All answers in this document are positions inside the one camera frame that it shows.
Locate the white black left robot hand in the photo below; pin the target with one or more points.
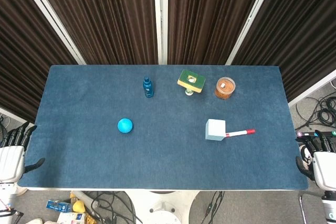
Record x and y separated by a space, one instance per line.
10 163

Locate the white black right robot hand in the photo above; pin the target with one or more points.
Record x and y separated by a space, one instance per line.
325 169

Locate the red white marker pen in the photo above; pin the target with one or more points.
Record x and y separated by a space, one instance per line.
240 133

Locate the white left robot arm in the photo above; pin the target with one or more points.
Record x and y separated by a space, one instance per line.
6 200

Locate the blue ball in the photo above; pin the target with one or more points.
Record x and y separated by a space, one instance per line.
125 125

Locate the black power strip with lights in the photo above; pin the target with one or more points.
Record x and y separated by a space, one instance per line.
305 132

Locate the blue carton box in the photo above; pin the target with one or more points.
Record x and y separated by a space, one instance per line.
59 205

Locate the yellow round object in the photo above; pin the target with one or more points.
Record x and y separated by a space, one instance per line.
78 206

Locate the white printed box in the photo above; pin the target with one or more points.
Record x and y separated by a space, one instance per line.
71 218

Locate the brown curtain screen panel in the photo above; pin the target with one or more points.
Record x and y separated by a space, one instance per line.
210 19
26 72
302 37
105 19

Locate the white cube block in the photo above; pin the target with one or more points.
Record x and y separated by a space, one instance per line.
215 129

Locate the clear jar of rubber bands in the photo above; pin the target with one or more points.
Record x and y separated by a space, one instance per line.
225 88

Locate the blue table cloth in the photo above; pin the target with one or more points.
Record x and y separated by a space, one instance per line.
162 155

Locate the blue spray bottle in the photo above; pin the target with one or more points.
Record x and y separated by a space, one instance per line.
148 89

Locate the small green label bottle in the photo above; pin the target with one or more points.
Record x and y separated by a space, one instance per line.
188 92

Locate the yellow green sponge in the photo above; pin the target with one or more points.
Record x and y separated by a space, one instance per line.
191 81

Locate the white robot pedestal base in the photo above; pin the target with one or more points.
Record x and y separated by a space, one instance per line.
162 205

